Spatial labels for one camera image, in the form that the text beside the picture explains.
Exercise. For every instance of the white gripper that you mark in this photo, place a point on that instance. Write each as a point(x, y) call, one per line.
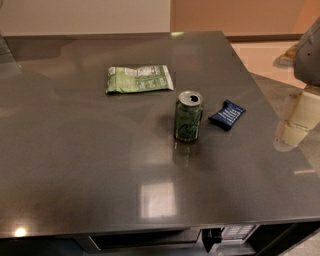
point(308, 60)

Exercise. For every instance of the green soda can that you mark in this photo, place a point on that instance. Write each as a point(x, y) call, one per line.
point(188, 115)

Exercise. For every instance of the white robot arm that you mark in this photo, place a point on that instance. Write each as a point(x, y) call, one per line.
point(307, 59)

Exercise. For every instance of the green jalapeno chip bag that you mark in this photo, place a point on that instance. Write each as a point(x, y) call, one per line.
point(136, 80)

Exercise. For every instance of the blue snack wrapper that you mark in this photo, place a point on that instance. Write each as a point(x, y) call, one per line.
point(227, 116)

